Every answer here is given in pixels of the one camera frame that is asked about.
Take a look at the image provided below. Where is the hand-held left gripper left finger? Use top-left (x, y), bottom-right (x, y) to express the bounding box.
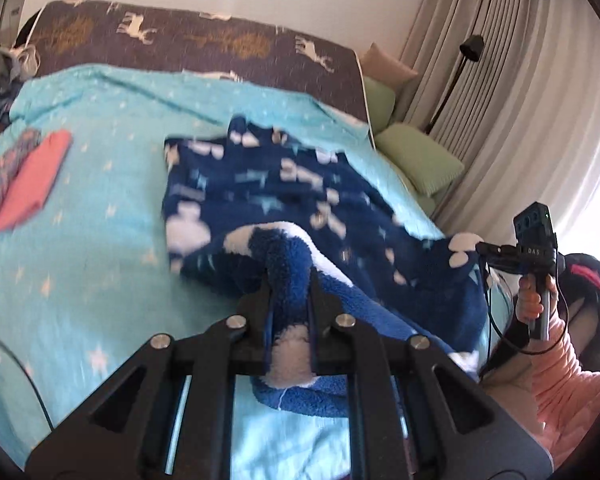
top-left (25, 270), bottom-right (276, 480)

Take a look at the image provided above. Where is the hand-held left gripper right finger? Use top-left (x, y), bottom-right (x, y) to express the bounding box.
top-left (307, 272), bottom-right (553, 480)

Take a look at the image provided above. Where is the navy fleece robe white print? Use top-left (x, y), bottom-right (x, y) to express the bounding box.
top-left (161, 116), bottom-right (491, 418)

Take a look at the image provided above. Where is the person's right forearm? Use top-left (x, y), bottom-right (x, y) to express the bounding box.
top-left (527, 305), bottom-right (600, 461)

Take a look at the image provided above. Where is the person's right hand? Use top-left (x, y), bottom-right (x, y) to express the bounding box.
top-left (516, 275), bottom-right (561, 326)

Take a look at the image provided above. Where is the black and pink object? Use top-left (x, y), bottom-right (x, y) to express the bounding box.
top-left (555, 252), bottom-right (600, 376)

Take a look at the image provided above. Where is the green bed sheet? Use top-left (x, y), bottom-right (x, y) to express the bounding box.
top-left (400, 175), bottom-right (438, 216)

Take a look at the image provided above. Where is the large green pillow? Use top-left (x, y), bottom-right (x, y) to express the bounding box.
top-left (375, 122), bottom-right (466, 196)

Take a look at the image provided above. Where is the beige cloth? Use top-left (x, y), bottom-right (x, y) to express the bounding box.
top-left (480, 355), bottom-right (547, 433)

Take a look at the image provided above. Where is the grey pleated curtain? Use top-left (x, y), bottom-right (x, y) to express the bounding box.
top-left (395, 0), bottom-right (600, 261)

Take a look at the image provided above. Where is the light blue star blanket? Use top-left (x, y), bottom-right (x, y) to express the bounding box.
top-left (0, 62), bottom-right (481, 480)

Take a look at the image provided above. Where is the small green pillow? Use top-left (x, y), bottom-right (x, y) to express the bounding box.
top-left (362, 77), bottom-right (397, 131)

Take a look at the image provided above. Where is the black floor lamp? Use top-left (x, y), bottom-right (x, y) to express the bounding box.
top-left (425, 35), bottom-right (485, 136)

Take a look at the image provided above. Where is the pink pillow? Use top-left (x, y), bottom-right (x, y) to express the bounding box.
top-left (360, 42), bottom-right (420, 86)

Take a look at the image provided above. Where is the coral folded garment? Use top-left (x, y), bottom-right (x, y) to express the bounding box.
top-left (0, 130), bottom-right (73, 235)

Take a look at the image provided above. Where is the brown reindeer patterned blanket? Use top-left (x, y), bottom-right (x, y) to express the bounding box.
top-left (27, 0), bottom-right (376, 148)

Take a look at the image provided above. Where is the patterned folded garment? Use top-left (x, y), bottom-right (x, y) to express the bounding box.
top-left (0, 129), bottom-right (42, 211)

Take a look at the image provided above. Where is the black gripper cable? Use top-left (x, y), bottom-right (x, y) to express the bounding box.
top-left (477, 260), bottom-right (561, 376)

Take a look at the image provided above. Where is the thin black cable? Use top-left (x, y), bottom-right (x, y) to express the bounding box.
top-left (0, 329), bottom-right (56, 431)

